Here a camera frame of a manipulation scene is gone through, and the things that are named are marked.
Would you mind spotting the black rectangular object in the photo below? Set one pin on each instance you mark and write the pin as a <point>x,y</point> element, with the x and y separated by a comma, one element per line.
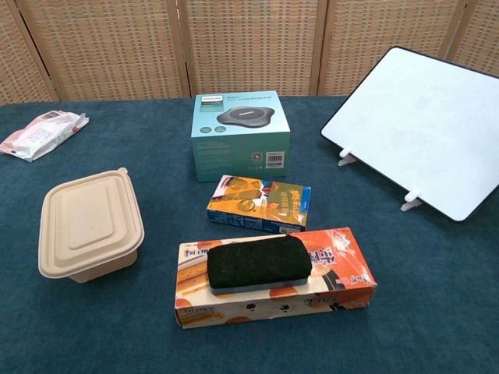
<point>257,261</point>

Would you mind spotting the white plastic tab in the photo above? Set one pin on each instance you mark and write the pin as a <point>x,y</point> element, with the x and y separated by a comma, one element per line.
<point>411,200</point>
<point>346,157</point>

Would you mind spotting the long orange snack box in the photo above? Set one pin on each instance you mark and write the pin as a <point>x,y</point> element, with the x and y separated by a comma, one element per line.
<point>339,272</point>

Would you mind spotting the white plastic board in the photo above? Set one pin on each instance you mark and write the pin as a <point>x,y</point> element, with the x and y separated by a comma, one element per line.
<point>409,128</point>

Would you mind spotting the small orange blue snack box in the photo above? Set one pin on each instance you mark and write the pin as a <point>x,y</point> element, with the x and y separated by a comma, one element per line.
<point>253,202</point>

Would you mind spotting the teal conference speaker box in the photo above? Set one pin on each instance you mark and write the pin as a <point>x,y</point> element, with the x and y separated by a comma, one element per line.
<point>238,152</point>

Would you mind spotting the woven rattan folding screen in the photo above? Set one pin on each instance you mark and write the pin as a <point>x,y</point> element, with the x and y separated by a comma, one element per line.
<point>249,46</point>

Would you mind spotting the beige lidded lunch container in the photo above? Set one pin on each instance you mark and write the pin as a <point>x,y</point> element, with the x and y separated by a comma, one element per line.
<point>87,222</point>

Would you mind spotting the dark teal felt table cloth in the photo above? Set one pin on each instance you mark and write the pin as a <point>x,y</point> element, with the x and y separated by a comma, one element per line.
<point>97,331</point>

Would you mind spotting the pink white wet wipes pack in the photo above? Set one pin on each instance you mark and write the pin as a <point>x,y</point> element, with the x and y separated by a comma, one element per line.
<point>39,134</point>

